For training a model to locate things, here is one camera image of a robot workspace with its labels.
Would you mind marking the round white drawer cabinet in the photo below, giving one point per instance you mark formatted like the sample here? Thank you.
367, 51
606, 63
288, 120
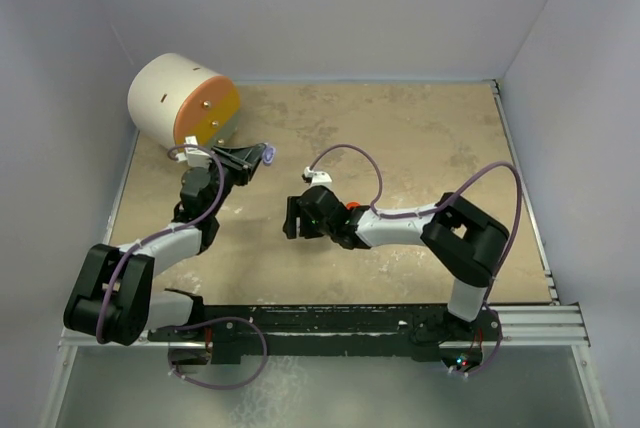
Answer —
173, 97

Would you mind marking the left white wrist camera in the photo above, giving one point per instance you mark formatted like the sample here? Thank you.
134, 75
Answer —
193, 154

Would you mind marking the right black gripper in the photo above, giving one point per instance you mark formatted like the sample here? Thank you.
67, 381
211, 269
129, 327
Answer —
290, 227

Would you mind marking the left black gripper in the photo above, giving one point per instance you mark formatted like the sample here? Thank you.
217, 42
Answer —
244, 161

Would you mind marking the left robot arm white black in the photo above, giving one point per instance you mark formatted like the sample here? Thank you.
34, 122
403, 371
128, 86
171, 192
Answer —
112, 298

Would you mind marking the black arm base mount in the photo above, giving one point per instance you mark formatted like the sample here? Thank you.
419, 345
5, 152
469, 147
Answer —
420, 332

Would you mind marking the purple earbud charging case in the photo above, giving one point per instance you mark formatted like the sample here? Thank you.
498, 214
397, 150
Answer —
268, 154

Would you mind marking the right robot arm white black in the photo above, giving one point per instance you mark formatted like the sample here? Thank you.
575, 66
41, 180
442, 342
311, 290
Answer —
467, 241

